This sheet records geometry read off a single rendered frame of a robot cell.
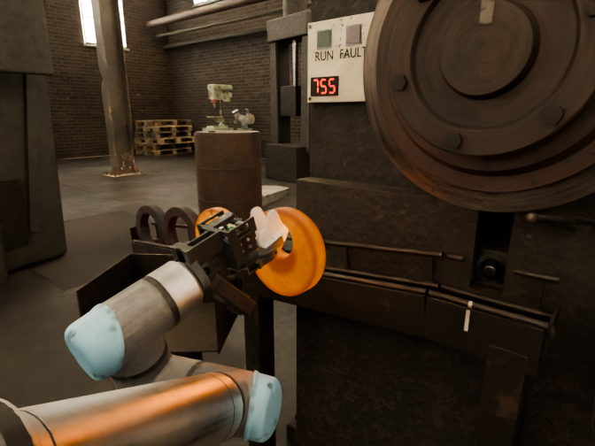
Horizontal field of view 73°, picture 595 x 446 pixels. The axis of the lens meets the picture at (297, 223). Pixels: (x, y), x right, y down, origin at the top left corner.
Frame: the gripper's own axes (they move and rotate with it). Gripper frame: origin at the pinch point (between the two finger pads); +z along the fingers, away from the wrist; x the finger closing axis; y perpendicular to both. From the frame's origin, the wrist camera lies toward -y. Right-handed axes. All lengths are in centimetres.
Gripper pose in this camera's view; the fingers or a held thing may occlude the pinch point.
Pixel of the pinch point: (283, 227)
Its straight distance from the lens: 68.5
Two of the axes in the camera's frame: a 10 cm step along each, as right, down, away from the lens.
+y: -1.8, -8.8, -4.4
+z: 6.1, -4.5, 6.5
